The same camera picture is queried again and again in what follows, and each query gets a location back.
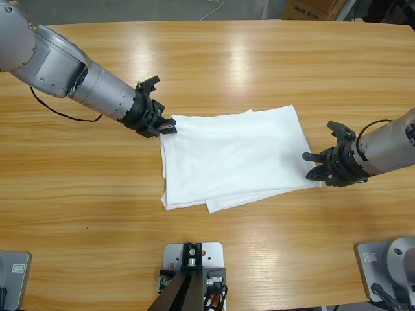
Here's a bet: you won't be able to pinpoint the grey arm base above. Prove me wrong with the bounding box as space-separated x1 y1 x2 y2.
0 251 32 311
355 237 415 305

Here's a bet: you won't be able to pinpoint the brown cardboard box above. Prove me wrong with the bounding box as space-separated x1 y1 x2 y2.
281 0 348 21

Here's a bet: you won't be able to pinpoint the black corner bracket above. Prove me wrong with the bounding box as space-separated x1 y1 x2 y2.
204 268 228 296
158 268 178 294

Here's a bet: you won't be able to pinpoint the orange and black cables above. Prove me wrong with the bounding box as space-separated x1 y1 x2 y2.
203 284 230 311

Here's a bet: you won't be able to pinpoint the white floor cable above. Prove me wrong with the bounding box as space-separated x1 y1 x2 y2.
200 0 228 21

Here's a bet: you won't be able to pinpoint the bystander in dark clothes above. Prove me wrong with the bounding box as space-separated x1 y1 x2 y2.
351 0 415 26

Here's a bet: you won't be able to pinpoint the white mounting block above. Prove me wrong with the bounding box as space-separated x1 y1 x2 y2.
161 241 230 311

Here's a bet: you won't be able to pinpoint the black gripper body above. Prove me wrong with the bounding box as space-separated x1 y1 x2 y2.
117 91 167 140
322 142 371 188

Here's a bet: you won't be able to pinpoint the white metal frame bar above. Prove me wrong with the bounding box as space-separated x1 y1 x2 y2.
335 0 359 21

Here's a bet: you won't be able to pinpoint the white Unitree t-shirt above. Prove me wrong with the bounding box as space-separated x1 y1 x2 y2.
160 104 324 214

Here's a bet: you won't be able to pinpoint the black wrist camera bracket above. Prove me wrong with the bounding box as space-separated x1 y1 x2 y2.
136 75 161 95
325 121 357 147

